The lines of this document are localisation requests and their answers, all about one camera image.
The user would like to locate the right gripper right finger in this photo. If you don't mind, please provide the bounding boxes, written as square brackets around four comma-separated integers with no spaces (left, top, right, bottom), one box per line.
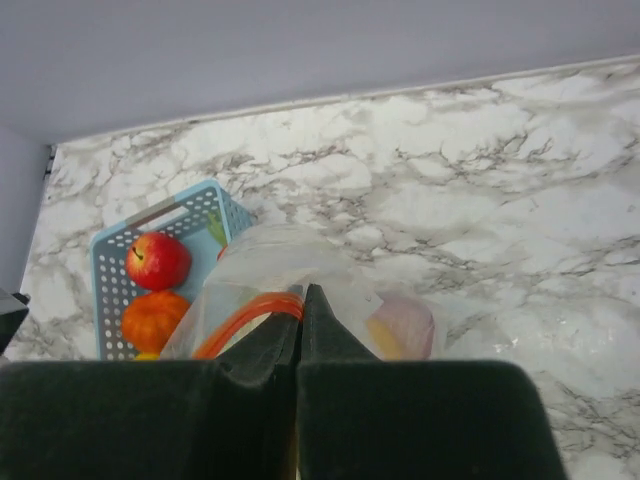
[297,285,566,479]

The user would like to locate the yellow toy lemon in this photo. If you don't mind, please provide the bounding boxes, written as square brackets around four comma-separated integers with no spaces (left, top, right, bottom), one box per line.
[134,353,159,361]

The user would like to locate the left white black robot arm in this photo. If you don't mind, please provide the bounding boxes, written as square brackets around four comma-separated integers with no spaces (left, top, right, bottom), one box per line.
[0,290,31,355]

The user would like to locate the red toy apple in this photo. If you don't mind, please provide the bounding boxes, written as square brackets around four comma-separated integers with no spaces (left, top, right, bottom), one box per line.
[125,232,192,291]

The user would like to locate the clear orange-zip bag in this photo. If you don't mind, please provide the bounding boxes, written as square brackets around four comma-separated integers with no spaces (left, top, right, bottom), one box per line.
[159,222,451,362]

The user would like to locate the orange toy carrot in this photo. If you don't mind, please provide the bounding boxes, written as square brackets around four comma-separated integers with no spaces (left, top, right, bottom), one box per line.
[207,212,228,260]

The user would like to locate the yellow toy bell pepper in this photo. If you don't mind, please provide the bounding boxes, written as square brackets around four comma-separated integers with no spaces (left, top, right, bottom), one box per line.
[367,318,405,361]

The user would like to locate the light blue plastic basket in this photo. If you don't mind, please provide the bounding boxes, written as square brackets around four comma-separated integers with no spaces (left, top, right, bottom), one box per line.
[90,179,253,360]

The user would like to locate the purple toy onion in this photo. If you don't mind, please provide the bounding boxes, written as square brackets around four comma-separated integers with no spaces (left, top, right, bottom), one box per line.
[366,291,436,361]

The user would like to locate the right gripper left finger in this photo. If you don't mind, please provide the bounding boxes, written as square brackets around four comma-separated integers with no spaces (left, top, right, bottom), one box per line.
[1,314,301,479]

